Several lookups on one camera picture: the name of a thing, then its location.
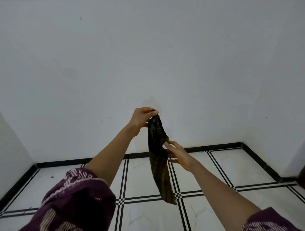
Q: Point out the dark brown cleaning cloth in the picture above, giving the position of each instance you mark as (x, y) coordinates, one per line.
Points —
(159, 171)

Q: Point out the black skirting strip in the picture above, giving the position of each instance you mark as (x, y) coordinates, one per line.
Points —
(214, 148)

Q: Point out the person's left hand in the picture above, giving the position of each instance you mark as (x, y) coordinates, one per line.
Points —
(139, 119)

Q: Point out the maroon patterned right sleeve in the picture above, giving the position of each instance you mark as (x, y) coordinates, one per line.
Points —
(269, 222)

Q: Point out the maroon patterned sleeve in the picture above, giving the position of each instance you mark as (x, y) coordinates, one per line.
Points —
(269, 222)
(76, 202)

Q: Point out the maroon patterned left sleeve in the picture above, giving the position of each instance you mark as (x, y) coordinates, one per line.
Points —
(76, 202)

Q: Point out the person's right hand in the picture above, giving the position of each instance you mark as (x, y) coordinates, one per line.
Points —
(182, 157)

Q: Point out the person's right forearm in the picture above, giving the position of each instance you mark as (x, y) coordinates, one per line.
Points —
(221, 192)

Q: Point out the person's left forearm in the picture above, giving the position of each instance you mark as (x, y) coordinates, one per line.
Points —
(112, 157)

